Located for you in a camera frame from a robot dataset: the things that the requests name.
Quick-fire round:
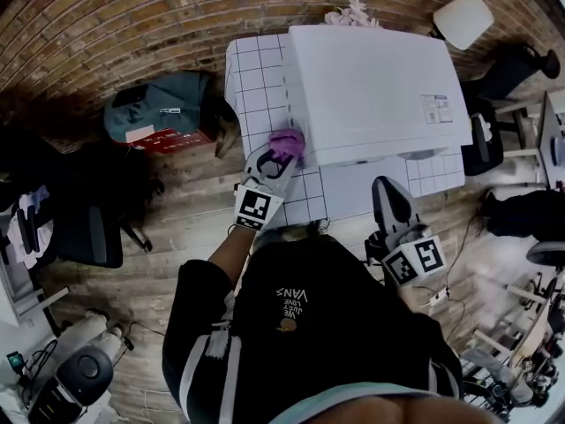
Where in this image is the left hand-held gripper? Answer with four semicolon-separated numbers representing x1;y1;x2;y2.
232;146;302;232

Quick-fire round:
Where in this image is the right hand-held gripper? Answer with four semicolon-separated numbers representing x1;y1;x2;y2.
364;175;448;288

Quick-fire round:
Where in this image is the purple cloth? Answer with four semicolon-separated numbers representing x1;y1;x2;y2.
267;127;305;162

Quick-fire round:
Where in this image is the white microwave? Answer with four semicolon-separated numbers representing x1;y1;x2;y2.
287;24;474;167

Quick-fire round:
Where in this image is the person's left forearm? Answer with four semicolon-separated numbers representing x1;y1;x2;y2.
207;223;262;292

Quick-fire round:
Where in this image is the white checkered tablecloth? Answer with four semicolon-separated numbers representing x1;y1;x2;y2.
223;33;467;231

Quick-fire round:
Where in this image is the red box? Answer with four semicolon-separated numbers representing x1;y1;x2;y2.
124;124;218;155

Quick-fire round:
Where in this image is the white power strip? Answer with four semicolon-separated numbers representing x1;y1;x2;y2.
418;285;452;310

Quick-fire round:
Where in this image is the black office chair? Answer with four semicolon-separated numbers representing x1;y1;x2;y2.
463;42;561;105
8;139;165;269
460;111;505;178

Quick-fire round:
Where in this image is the green bag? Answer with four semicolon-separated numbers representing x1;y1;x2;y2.
102;71;212;143

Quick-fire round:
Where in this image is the person's black t-shirt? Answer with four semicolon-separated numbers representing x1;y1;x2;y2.
161;232;465;424

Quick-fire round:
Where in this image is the grey office chair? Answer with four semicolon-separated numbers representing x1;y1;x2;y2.
524;239;565;269

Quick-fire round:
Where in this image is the white desk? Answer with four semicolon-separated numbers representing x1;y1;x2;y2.
493;89;565;190

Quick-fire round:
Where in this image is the white cylinder device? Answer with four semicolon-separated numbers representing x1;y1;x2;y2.
56;308;124;363

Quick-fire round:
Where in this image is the black round device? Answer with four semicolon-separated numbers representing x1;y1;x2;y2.
27;344;116;423

